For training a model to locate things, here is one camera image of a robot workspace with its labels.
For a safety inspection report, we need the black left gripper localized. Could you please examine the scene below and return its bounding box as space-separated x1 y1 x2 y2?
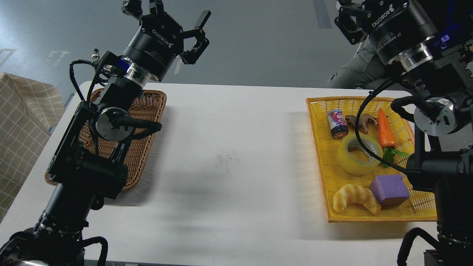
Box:
122 0 211 82

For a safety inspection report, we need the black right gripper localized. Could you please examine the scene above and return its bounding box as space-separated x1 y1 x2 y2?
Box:
335 0 438 64

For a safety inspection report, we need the yellow tape roll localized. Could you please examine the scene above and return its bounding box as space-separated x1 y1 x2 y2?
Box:
336 134 383 176

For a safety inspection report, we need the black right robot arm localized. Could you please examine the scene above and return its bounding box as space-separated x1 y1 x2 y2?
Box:
336 0 472 266

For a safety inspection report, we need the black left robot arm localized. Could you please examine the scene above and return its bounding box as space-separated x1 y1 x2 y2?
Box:
1 0 211 266

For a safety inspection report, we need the person in grey trousers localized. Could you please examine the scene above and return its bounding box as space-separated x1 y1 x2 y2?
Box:
325 40 404 90

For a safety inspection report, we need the brown wicker basket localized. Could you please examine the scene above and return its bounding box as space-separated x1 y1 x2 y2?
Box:
45 88 167 198

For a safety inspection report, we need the brown toy frog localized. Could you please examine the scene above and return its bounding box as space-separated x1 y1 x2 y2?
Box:
345 113 378 134

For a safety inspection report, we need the small soda can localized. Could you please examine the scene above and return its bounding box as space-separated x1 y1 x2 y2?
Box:
327 108 349 139

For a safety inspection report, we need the yellow plastic basket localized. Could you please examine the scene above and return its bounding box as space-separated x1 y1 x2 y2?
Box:
306 96 437 222

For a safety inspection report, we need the orange toy carrot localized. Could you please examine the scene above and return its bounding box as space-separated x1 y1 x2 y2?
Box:
377 108 409 168

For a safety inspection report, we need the beige checkered cloth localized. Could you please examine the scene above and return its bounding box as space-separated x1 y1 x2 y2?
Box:
0 72 65 219

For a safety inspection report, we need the toy croissant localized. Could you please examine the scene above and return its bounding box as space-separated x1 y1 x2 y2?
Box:
333 184 381 215

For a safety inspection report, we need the purple foam cube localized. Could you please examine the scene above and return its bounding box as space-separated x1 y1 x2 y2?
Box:
370 174 409 207

